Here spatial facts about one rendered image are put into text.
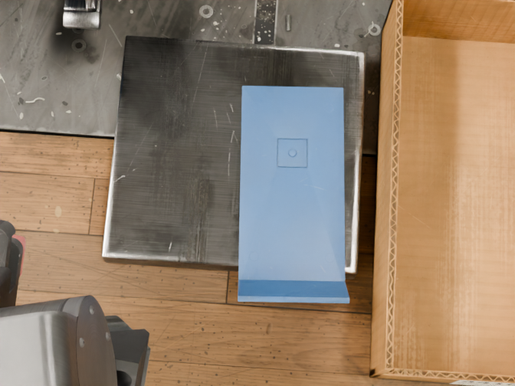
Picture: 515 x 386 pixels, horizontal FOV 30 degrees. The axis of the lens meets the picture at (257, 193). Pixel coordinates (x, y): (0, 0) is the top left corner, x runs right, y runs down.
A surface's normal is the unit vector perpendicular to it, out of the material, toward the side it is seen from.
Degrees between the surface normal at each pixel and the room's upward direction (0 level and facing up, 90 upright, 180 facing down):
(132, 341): 61
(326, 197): 0
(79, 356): 83
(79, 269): 0
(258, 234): 0
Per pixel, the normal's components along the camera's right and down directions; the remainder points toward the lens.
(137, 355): 0.18, -0.95
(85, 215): 0.02, -0.25
